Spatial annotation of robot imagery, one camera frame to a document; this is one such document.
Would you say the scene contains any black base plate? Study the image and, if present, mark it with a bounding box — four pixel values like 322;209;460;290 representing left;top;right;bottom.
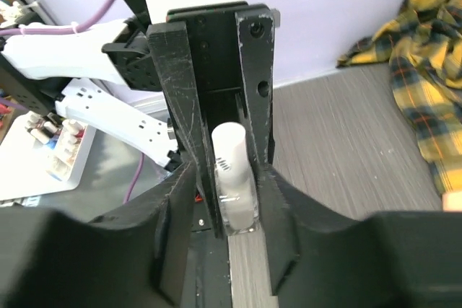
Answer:
180;198;232;308

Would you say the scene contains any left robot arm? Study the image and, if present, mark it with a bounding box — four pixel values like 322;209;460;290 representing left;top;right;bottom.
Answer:
1;2;280;234

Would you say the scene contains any white nail polish cap brush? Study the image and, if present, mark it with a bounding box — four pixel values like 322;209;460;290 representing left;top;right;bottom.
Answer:
212;122;250;188

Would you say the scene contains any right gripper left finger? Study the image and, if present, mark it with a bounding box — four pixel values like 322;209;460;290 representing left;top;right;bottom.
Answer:
1;162;196;307

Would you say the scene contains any yellow plaid shirt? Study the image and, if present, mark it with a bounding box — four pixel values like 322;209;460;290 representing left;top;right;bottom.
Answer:
337;0;461;194

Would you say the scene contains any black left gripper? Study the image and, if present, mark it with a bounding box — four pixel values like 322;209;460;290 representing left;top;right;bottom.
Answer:
147;1;280;238

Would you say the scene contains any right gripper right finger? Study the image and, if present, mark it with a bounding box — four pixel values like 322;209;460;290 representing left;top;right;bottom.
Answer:
258;165;461;307

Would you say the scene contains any mannequin hand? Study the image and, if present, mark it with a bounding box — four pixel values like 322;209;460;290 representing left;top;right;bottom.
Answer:
442;191;462;212

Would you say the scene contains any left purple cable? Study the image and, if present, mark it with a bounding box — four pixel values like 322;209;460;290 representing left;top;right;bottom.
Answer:
0;0;120;38

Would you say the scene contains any white nail polish bottle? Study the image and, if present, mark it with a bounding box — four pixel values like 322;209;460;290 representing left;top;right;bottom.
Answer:
215;163;259;236

